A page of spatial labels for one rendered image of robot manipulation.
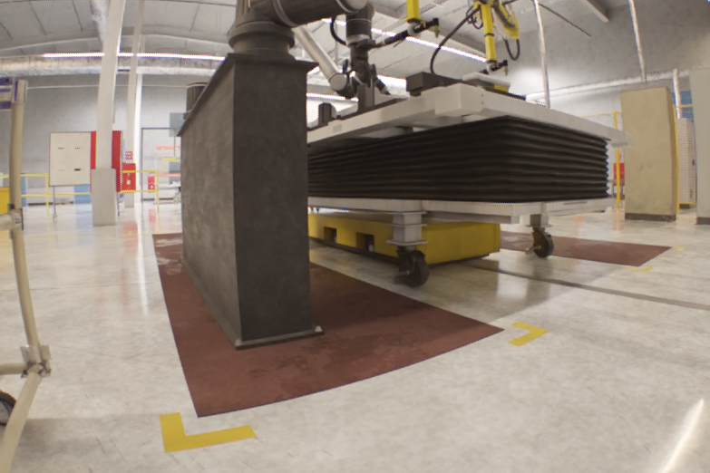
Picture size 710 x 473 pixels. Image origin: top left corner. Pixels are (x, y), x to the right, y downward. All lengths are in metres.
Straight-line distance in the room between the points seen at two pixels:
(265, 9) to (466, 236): 1.81
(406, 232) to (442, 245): 0.53
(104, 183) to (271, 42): 5.50
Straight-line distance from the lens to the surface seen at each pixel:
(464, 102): 1.35
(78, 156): 9.79
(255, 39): 1.32
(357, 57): 1.55
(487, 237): 2.67
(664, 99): 6.25
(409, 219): 1.89
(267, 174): 1.20
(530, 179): 1.68
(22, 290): 0.89
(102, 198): 6.60
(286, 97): 1.26
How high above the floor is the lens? 0.49
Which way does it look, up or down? 3 degrees down
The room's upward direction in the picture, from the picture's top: 1 degrees counter-clockwise
